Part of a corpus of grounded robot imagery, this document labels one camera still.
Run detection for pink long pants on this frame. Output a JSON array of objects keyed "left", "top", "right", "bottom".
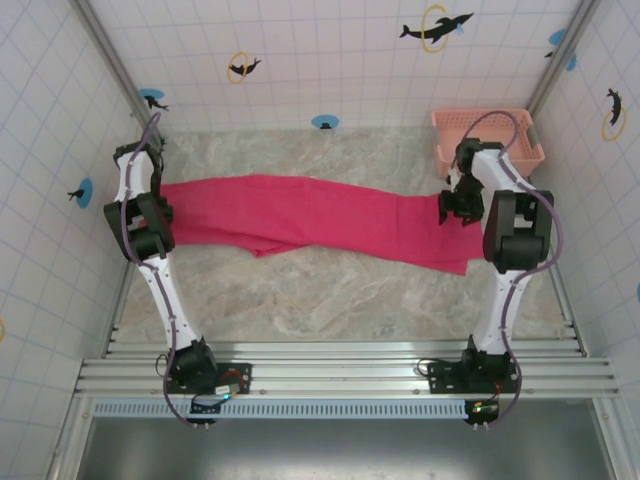
[{"left": 158, "top": 172, "right": 485, "bottom": 276}]

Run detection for salmon plastic basket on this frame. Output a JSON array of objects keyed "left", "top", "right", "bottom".
[{"left": 430, "top": 108, "right": 546, "bottom": 180}]

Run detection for blue circle shark sticker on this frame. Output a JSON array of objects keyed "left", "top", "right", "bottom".
[{"left": 137, "top": 87, "right": 171, "bottom": 113}]

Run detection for blue circle diver sticker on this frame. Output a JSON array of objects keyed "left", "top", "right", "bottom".
[{"left": 66, "top": 177, "right": 95, "bottom": 209}]

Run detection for blue corner sticker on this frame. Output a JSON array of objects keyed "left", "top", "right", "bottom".
[{"left": 543, "top": 27, "right": 579, "bottom": 72}]

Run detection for aluminium cross beam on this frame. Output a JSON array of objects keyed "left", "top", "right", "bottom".
[{"left": 73, "top": 341, "right": 624, "bottom": 402}]

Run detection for grey metal panel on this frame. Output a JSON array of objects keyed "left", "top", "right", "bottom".
[{"left": 85, "top": 417, "right": 615, "bottom": 480}]

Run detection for aluminium corner post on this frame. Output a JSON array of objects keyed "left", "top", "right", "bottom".
[
  {"left": 526, "top": 0, "right": 603, "bottom": 117},
  {"left": 73, "top": 0, "right": 162, "bottom": 147}
]

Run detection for aluminium side rail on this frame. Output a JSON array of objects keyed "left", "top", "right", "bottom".
[
  {"left": 101, "top": 262, "right": 137, "bottom": 359},
  {"left": 519, "top": 174, "right": 589, "bottom": 359}
]

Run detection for small dolphin ring sticker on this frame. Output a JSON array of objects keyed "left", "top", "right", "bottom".
[{"left": 227, "top": 50, "right": 263, "bottom": 85}]

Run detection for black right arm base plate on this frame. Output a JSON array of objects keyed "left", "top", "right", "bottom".
[{"left": 428, "top": 359, "right": 522, "bottom": 397}]

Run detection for large dolphin ring sticker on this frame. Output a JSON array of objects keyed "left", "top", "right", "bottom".
[{"left": 398, "top": 4, "right": 476, "bottom": 54}]

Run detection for upright dolphin ring sticker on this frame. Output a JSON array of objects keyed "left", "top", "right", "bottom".
[{"left": 600, "top": 87, "right": 629, "bottom": 143}]

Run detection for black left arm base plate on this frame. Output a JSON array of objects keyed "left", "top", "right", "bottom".
[{"left": 166, "top": 359, "right": 254, "bottom": 397}]

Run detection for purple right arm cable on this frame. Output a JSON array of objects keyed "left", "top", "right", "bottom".
[{"left": 451, "top": 109, "right": 566, "bottom": 430}]

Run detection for grey slotted cable duct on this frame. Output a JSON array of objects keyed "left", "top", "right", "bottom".
[{"left": 92, "top": 401, "right": 470, "bottom": 419}]

